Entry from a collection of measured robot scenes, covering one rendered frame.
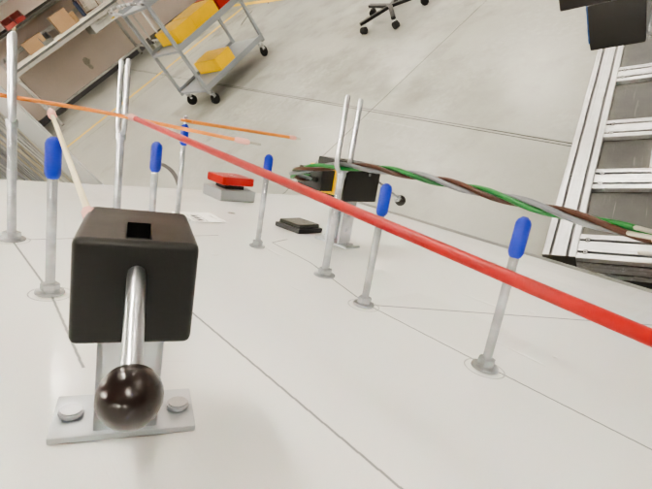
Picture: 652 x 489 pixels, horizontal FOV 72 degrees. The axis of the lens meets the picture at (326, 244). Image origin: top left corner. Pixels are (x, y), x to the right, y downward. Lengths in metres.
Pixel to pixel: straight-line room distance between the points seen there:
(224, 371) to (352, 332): 0.09
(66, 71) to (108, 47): 0.76
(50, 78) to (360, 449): 8.46
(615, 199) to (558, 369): 1.37
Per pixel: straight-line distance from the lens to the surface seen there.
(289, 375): 0.22
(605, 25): 1.06
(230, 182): 0.65
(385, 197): 0.30
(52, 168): 0.27
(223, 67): 4.59
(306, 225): 0.51
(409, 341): 0.28
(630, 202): 1.64
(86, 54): 8.63
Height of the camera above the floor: 1.39
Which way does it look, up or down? 40 degrees down
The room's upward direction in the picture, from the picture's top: 34 degrees counter-clockwise
